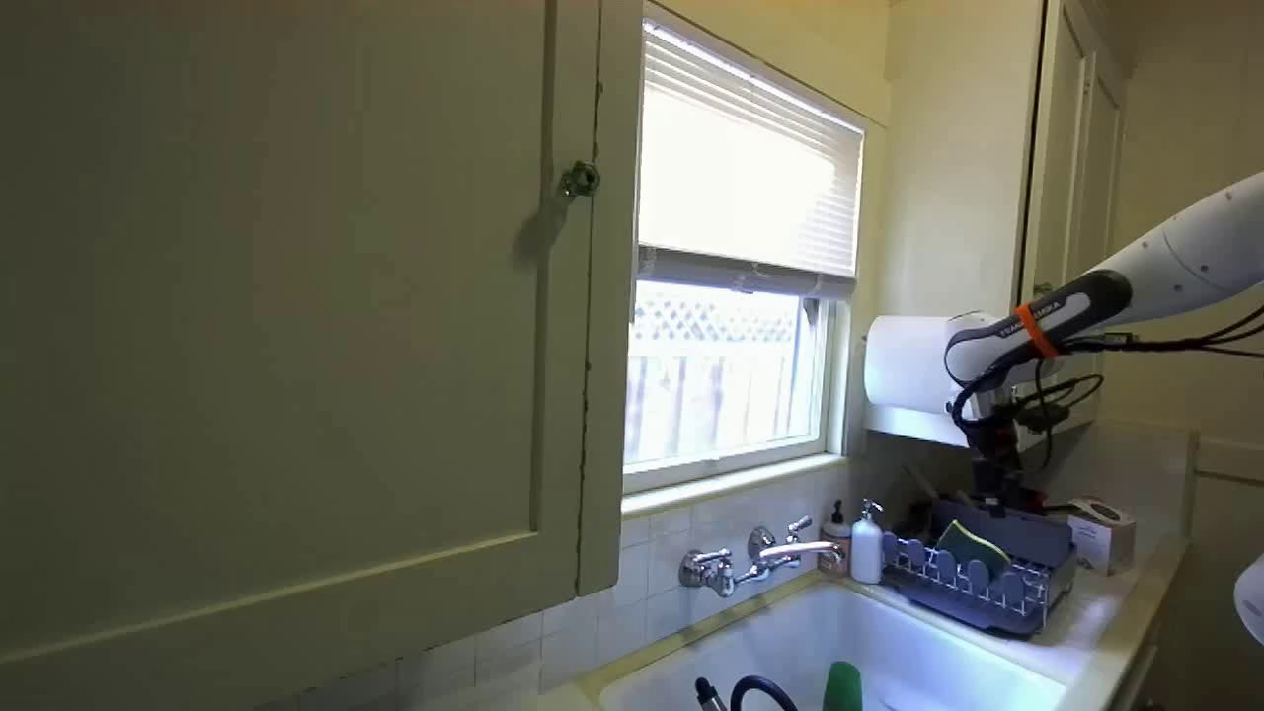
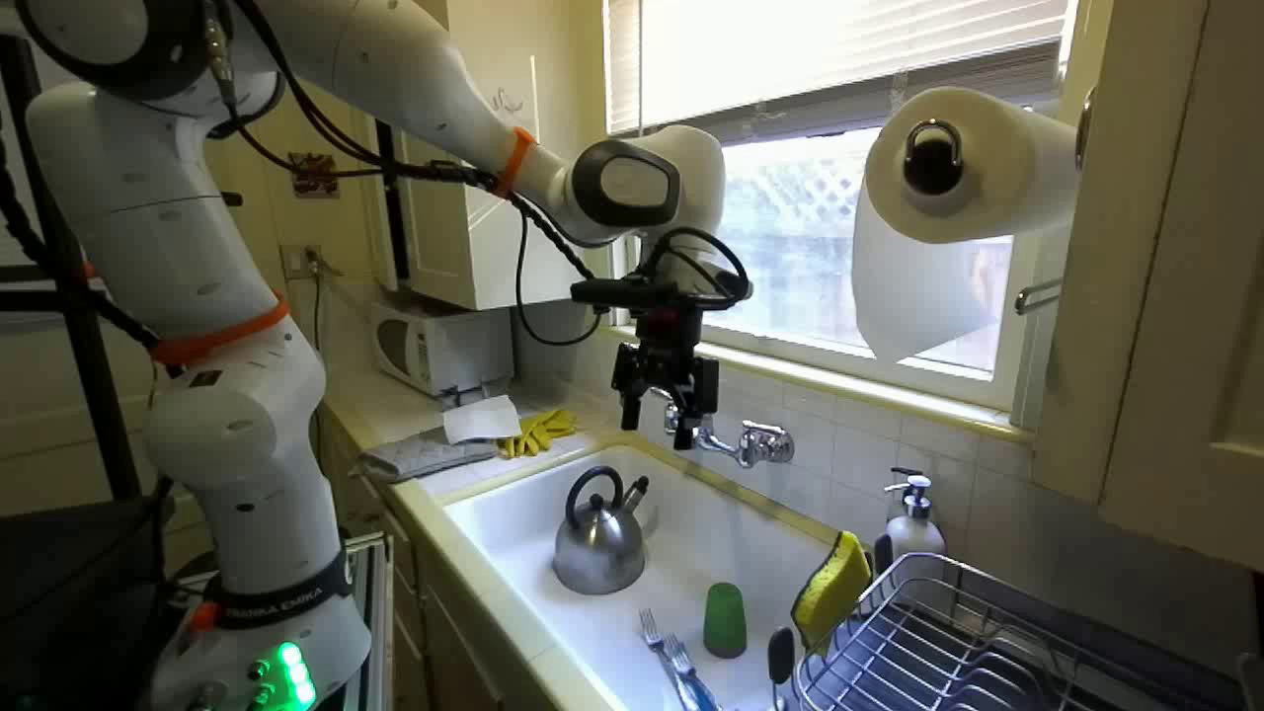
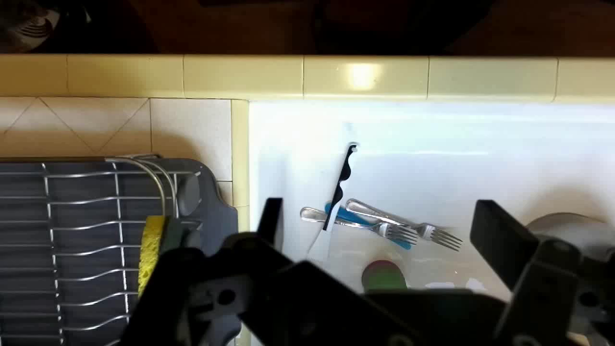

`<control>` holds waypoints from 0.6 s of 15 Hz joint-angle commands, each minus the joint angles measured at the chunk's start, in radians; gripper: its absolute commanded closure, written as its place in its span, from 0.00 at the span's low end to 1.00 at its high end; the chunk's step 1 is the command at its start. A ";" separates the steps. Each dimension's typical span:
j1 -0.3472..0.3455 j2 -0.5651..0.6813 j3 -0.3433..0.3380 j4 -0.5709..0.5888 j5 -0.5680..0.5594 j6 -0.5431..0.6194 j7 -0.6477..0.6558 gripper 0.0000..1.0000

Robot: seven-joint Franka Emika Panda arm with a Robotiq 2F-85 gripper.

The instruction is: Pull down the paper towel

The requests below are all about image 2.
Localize white countertop appliance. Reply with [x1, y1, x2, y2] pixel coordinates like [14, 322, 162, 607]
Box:
[369, 299, 521, 400]

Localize black metal stand frame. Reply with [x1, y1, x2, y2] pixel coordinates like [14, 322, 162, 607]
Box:
[0, 33, 147, 507]

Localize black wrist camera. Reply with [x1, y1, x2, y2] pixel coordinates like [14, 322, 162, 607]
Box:
[567, 271, 744, 321]

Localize white window blind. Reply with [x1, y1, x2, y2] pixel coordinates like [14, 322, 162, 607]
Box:
[604, 0, 1080, 138]

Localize green plastic cup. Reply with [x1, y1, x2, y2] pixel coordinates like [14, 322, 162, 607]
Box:
[698, 580, 749, 665]

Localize grey cloth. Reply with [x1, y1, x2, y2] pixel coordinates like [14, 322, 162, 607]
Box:
[355, 428, 504, 480]

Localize yellow green sponge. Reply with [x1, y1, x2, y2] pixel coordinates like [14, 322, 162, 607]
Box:
[787, 524, 878, 657]

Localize black dish brush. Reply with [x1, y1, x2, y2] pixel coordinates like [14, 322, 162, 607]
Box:
[764, 623, 802, 711]

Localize metal paper towel holder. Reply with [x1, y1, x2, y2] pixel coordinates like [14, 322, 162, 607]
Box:
[898, 116, 1065, 321]

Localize white folded cloth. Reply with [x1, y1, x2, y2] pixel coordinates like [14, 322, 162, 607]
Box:
[437, 391, 528, 451]

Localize white sink basin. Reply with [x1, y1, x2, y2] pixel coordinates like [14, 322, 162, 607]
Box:
[390, 430, 849, 711]

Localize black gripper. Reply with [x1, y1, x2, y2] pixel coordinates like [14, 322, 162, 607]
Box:
[607, 304, 725, 455]

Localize metal wire dish rack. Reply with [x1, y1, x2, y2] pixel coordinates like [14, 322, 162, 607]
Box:
[787, 549, 1253, 711]

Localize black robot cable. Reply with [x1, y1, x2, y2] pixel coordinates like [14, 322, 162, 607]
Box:
[200, 0, 758, 351]

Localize yellow rubber gloves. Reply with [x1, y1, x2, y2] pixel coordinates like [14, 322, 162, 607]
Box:
[498, 403, 586, 462]

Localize wall power outlet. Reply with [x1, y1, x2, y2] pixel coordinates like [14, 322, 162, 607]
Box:
[282, 241, 328, 284]

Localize white paper towel roll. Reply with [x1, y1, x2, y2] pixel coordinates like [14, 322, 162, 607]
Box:
[849, 81, 1081, 366]

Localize window with white frame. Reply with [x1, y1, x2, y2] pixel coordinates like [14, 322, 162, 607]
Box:
[600, 0, 1098, 428]

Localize white wall mounted box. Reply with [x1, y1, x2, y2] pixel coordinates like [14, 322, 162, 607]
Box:
[382, 116, 624, 315]

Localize chrome wall faucet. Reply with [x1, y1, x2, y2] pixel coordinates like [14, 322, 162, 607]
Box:
[660, 400, 799, 474]

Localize blue handled utensil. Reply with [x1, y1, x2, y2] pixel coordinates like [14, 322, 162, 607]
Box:
[635, 606, 724, 711]

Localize steel kettle with black handle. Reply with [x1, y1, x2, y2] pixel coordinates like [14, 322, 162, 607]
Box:
[550, 462, 654, 596]

